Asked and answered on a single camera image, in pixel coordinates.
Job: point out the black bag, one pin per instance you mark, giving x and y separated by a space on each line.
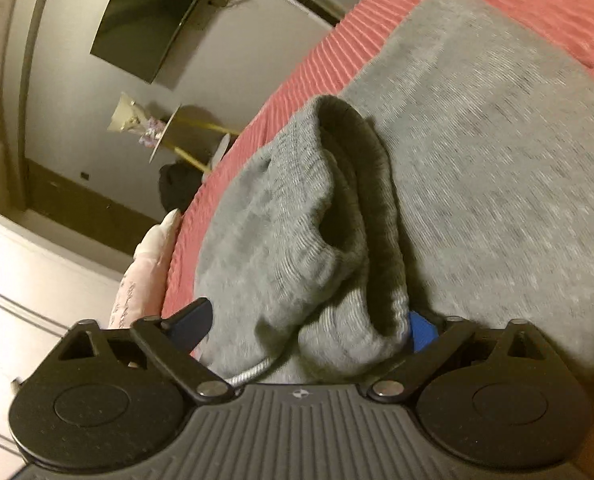
179 185

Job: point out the black wall television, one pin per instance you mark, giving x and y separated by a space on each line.
147 20

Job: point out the flower bouquet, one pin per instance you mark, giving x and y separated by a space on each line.
132 117

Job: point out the white wardrobe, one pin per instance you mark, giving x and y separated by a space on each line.
32 280

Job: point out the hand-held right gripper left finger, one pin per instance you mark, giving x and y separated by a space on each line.
193 321

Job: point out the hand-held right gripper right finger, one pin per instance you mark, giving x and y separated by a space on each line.
423 334

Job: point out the pale pink plush pillow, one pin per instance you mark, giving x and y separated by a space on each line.
144 265

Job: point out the grey sweatpants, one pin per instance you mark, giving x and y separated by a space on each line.
477 185

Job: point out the yellow side table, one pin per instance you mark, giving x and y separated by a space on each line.
177 132

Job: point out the pink ribbed bed blanket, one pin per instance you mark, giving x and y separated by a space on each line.
357 45

